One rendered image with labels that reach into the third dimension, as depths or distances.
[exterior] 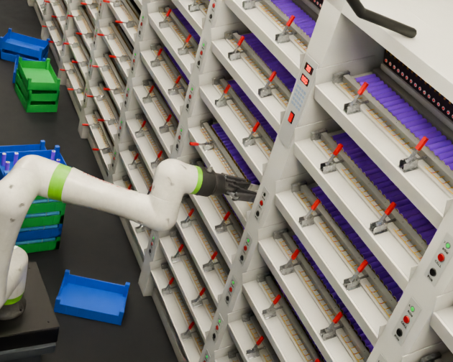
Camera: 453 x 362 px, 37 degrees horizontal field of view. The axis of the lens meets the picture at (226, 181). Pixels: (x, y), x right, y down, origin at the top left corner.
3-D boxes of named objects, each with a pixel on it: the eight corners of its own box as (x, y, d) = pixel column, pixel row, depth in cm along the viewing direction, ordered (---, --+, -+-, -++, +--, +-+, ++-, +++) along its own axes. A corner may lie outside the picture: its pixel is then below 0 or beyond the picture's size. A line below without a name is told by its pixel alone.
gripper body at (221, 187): (219, 181, 216) (243, 185, 221) (210, 166, 222) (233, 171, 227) (209, 200, 219) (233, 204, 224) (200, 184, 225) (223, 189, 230)
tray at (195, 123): (246, 232, 231) (246, 211, 225) (188, 137, 275) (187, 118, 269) (300, 216, 236) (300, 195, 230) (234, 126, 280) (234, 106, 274)
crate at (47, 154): (3, 188, 296) (4, 173, 291) (-8, 162, 309) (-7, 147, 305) (70, 183, 311) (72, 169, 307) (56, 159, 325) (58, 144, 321)
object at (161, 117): (171, 163, 292) (168, 137, 283) (134, 94, 336) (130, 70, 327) (215, 151, 297) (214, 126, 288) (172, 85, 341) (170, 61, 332)
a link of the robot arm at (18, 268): (-25, 303, 236) (-22, 261, 226) (-4, 276, 249) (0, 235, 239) (11, 314, 235) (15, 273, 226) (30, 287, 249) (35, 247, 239)
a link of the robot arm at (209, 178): (183, 185, 223) (193, 202, 216) (198, 156, 218) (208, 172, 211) (199, 188, 226) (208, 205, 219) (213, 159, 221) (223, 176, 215)
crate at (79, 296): (53, 312, 298) (55, 299, 294) (63, 281, 315) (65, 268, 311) (120, 325, 301) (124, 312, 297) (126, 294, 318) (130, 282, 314)
